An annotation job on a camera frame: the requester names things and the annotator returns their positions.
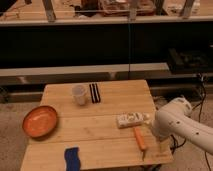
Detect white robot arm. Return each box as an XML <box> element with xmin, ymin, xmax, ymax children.
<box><xmin>151</xmin><ymin>97</ymin><xmax>213</xmax><ymax>155</ymax></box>

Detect black striped block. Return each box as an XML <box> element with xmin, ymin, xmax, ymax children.
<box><xmin>89</xmin><ymin>83</ymin><xmax>101</xmax><ymax>103</ymax></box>

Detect clear plastic cup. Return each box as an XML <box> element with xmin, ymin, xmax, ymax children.
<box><xmin>72</xmin><ymin>85</ymin><xmax>87</xmax><ymax>105</ymax></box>

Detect orange bowl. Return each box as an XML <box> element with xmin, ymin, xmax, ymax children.
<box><xmin>22</xmin><ymin>106</ymin><xmax>58</xmax><ymax>138</ymax></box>

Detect metal shelf rack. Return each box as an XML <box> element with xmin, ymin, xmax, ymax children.
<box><xmin>0</xmin><ymin>0</ymin><xmax>213</xmax><ymax>103</ymax></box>

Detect blue cloth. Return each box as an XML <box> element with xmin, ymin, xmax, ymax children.
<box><xmin>64</xmin><ymin>147</ymin><xmax>81</xmax><ymax>171</ymax></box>

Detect black box on shelf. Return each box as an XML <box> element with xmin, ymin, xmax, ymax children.
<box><xmin>167</xmin><ymin>48</ymin><xmax>213</xmax><ymax>74</ymax></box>

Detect black power cable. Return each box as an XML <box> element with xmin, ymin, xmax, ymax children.
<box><xmin>169</xmin><ymin>73</ymin><xmax>213</xmax><ymax>171</ymax></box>

